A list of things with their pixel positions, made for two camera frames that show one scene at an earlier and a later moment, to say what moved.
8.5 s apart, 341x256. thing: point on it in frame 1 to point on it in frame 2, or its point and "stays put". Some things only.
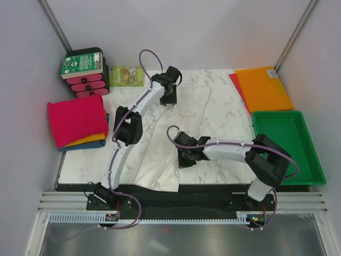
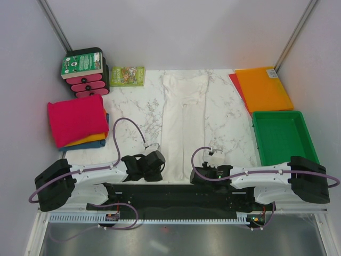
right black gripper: x=183 y=163 to x=205 y=167
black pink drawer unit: x=97 y=84 stays put
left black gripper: x=172 y=100 to x=156 y=177
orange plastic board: x=263 y=90 stays put
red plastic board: x=236 y=83 stays put
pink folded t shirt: x=73 y=120 stays put
